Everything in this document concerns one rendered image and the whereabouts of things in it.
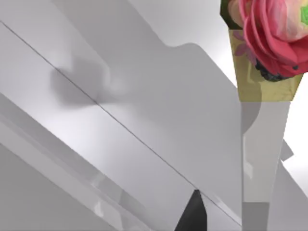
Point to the white pot with pink flower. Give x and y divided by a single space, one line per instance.
263 101

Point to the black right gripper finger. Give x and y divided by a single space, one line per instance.
196 214

